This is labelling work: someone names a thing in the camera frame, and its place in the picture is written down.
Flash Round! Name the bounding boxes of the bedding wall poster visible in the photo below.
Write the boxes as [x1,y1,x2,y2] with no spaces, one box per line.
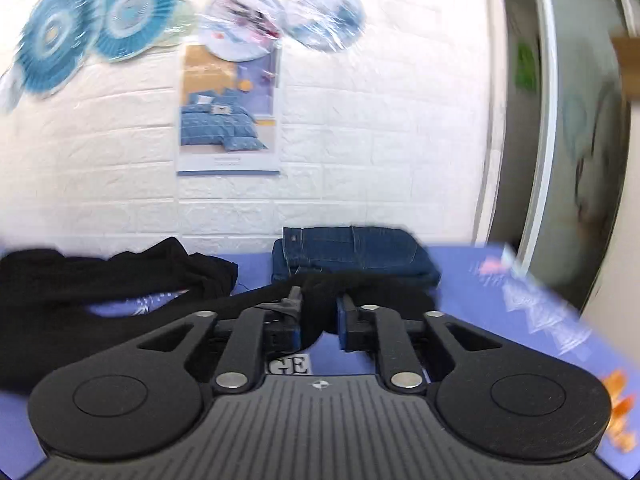
[176,44,284,177]

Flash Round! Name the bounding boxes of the brown cardboard piece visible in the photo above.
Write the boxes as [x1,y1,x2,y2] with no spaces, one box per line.
[611,35,640,77]

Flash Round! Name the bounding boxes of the white framed sliding door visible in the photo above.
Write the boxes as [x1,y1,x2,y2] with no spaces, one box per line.
[472,0,640,333]

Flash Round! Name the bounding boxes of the folded blue jeans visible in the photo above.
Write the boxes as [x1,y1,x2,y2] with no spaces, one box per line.
[271,225,443,289]

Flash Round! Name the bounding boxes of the pale blue printed round fan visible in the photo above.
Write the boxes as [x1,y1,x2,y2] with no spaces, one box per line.
[284,0,368,52]

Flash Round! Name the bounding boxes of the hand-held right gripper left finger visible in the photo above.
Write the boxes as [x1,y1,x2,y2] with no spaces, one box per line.
[131,286,304,394]

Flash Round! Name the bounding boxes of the purple printed bed sheet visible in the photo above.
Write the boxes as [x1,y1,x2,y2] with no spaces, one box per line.
[0,244,632,480]

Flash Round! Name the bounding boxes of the black pants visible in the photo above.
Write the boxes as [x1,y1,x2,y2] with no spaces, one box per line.
[0,236,438,394]

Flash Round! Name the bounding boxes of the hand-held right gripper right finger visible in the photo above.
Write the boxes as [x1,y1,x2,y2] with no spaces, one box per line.
[336,294,507,391]

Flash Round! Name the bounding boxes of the blue round paper fan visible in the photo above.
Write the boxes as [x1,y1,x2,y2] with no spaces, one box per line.
[93,0,198,63]
[0,0,101,113]

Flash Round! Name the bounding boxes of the white printed round fan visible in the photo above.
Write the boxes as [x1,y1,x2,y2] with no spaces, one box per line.
[198,0,286,62]

